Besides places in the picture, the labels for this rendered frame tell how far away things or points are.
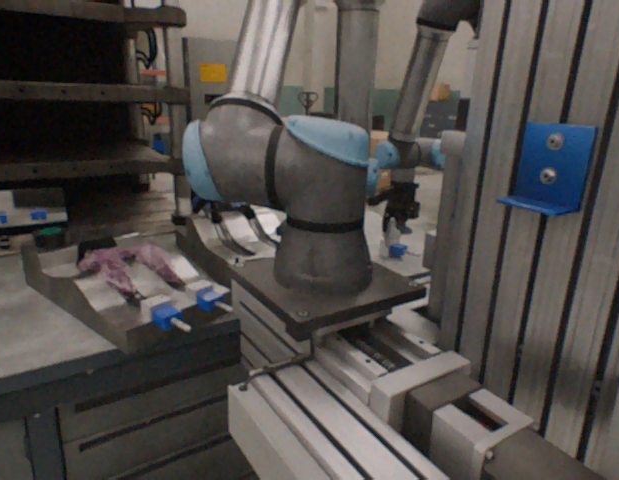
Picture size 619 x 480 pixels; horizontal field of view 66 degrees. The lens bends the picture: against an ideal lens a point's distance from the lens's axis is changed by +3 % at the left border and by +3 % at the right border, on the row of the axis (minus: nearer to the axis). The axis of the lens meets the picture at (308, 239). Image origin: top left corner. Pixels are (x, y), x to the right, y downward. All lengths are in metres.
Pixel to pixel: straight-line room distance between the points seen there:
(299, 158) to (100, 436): 0.83
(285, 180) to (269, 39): 0.25
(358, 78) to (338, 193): 0.32
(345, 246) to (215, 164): 0.21
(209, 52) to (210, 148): 1.33
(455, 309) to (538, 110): 0.28
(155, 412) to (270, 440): 0.72
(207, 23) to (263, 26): 7.76
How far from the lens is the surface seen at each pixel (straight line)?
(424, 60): 1.21
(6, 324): 1.24
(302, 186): 0.63
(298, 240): 0.65
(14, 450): 1.21
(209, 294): 1.07
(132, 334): 1.00
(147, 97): 1.81
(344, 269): 0.65
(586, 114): 0.58
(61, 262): 1.32
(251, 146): 0.65
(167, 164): 1.81
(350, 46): 0.90
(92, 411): 1.19
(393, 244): 1.52
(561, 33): 0.60
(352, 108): 0.90
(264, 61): 0.76
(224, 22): 8.70
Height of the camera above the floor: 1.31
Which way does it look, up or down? 18 degrees down
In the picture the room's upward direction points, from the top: 2 degrees clockwise
